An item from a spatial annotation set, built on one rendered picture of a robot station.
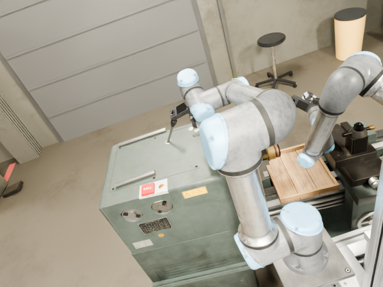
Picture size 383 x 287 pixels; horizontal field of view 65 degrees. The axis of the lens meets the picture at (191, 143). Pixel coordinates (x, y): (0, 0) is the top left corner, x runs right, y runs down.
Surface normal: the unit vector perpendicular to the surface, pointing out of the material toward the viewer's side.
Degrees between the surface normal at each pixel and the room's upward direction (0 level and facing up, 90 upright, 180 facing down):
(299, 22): 90
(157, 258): 90
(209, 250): 90
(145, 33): 90
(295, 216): 8
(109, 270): 0
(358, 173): 0
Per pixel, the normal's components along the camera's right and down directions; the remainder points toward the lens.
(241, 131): 0.04, -0.04
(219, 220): 0.08, 0.61
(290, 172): -0.28, -0.75
